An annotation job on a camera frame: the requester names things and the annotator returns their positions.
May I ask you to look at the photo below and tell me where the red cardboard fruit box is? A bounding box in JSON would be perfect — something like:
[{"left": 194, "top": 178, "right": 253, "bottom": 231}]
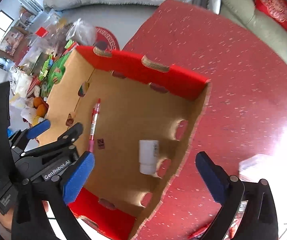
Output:
[{"left": 38, "top": 46, "right": 208, "bottom": 239}]

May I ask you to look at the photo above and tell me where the red embroidered cushion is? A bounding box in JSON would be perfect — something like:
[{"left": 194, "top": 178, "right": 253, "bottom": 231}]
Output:
[{"left": 255, "top": 0, "right": 287, "bottom": 31}]

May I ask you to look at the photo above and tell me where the red round rug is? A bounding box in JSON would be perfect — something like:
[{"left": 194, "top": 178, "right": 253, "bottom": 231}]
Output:
[{"left": 94, "top": 27, "right": 120, "bottom": 50}]

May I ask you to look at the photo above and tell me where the small white pill bottle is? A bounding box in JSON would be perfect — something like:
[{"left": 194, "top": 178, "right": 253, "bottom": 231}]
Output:
[{"left": 139, "top": 140, "right": 159, "bottom": 175}]

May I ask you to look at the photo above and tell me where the person's left hand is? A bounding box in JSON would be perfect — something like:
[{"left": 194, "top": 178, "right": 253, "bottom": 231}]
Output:
[{"left": 0, "top": 208, "right": 14, "bottom": 233}]

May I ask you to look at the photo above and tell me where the pile of snacks and bags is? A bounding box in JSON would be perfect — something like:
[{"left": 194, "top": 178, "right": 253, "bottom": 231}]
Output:
[{"left": 9, "top": 18, "right": 97, "bottom": 125}]

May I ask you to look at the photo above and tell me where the red gel pen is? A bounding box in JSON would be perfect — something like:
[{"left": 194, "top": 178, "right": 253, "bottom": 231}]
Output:
[{"left": 88, "top": 99, "right": 101, "bottom": 152}]

